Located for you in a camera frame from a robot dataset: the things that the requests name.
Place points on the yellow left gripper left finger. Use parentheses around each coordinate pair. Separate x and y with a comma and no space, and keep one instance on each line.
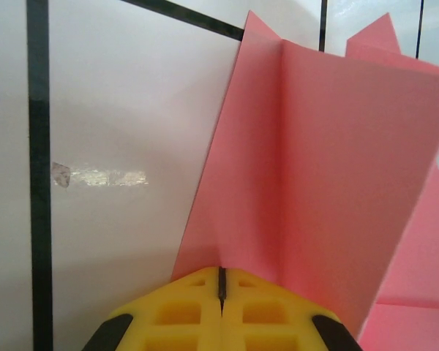
(210,325)

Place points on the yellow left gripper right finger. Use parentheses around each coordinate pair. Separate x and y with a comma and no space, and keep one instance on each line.
(234,329)

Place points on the pink square cloth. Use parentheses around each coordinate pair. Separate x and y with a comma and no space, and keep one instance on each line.
(333,164)

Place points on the clear tape residue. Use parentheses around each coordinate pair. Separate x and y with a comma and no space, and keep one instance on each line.
(95,177)

